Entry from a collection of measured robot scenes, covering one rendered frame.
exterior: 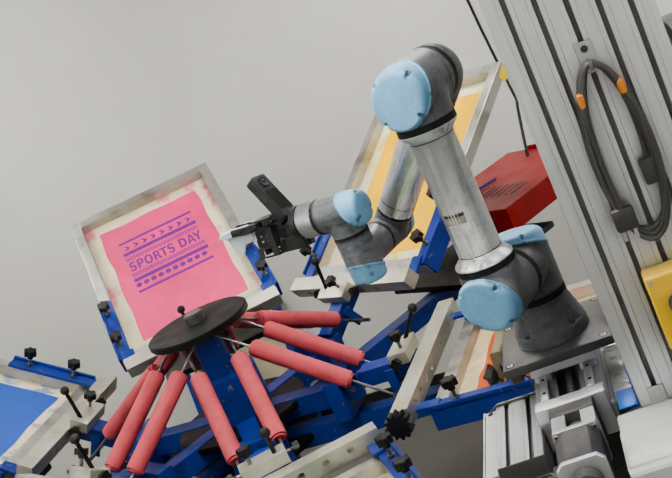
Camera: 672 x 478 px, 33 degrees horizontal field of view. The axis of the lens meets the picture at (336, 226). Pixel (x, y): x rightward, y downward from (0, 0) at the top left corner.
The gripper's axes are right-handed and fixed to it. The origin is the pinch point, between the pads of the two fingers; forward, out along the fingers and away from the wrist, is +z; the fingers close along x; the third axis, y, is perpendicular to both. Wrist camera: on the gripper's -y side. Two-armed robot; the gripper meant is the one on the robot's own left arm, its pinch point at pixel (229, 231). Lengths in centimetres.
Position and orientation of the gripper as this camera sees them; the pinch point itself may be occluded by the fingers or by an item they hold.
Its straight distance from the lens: 248.2
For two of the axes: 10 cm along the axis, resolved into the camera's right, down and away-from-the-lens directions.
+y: 3.3, 9.4, 1.2
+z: -7.8, 2.0, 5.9
